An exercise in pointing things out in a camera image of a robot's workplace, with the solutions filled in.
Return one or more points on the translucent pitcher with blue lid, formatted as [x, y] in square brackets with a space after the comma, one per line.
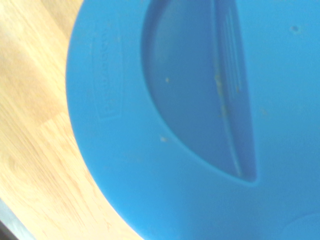
[190, 125]

